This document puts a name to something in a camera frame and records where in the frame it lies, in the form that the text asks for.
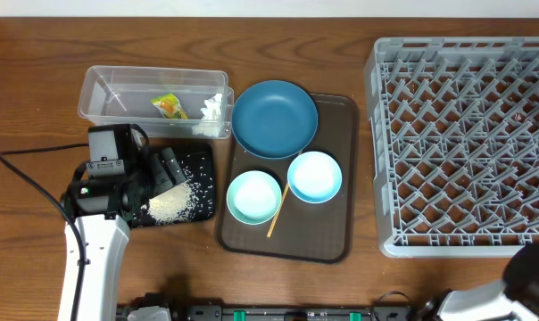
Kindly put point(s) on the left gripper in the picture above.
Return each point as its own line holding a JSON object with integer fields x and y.
{"x": 155, "y": 167}

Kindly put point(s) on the pile of rice grains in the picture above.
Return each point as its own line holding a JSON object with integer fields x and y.
{"x": 192, "y": 201}

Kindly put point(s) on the yellow green snack wrapper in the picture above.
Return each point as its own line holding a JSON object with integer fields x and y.
{"x": 169, "y": 106}

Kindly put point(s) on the white tissue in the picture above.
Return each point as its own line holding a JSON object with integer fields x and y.
{"x": 210, "y": 123}

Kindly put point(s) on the mint green bowl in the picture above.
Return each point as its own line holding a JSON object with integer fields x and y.
{"x": 254, "y": 197}

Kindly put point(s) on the light blue bowl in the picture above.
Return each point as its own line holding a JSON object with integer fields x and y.
{"x": 314, "y": 177}

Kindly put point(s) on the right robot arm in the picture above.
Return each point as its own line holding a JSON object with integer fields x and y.
{"x": 514, "y": 297}

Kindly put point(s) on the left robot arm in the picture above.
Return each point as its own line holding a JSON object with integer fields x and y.
{"x": 94, "y": 253}

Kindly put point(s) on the grey dishwasher rack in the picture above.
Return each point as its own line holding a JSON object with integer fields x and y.
{"x": 455, "y": 130}

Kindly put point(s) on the black plastic tray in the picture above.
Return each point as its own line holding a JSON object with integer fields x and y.
{"x": 102, "y": 199}

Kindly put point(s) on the clear plastic bin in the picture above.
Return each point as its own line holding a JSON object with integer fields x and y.
{"x": 123, "y": 94}

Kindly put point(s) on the wooden chopstick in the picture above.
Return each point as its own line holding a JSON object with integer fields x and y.
{"x": 275, "y": 218}

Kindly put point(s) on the dark blue plate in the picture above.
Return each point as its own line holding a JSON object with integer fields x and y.
{"x": 274, "y": 119}

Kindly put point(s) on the brown plastic serving tray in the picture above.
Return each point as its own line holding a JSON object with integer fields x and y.
{"x": 311, "y": 232}

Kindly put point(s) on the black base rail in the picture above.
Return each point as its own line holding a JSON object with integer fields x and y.
{"x": 158, "y": 306}

